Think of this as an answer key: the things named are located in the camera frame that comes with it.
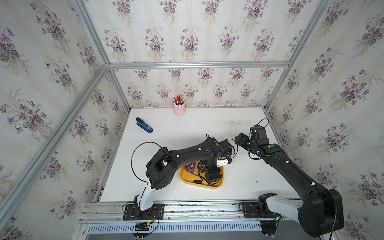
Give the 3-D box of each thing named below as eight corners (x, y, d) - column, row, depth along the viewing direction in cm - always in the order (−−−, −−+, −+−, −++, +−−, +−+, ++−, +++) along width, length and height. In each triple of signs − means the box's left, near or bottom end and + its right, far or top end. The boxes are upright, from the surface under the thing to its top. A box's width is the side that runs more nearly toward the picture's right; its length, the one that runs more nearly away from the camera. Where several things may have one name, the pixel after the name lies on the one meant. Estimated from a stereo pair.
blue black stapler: (136, 124, 113) (134, 119, 109) (139, 121, 114) (137, 116, 110) (150, 134, 106) (148, 130, 102) (153, 131, 108) (152, 127, 104)
